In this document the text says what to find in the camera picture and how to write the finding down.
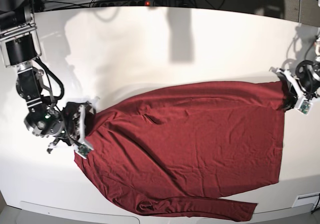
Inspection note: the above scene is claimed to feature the white label plate on table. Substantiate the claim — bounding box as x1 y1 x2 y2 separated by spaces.
292 193 320 208

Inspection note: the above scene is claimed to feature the white metal stand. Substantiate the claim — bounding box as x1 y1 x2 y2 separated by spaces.
297 0 320 23

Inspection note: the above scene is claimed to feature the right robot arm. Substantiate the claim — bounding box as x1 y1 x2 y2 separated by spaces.
0 0 96 159

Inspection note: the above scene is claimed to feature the black power strip red switch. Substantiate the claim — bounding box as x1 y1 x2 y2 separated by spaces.
93 0 153 7

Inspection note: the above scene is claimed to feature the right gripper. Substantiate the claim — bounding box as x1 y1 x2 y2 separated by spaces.
46 98 98 154

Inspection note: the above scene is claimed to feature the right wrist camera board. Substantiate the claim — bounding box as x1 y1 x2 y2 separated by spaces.
75 145 91 159

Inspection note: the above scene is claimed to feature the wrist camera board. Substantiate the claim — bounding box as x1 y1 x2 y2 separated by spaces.
75 145 91 159
294 98 312 115

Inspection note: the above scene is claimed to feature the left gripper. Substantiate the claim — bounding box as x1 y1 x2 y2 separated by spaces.
270 67 320 112

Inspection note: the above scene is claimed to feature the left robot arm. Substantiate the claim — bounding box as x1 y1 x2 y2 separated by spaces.
270 35 320 115

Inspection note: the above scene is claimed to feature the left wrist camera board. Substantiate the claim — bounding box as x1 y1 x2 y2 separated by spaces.
294 98 312 115

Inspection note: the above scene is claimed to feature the dark red long-sleeve T-shirt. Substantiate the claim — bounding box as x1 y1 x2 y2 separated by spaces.
74 81 286 222

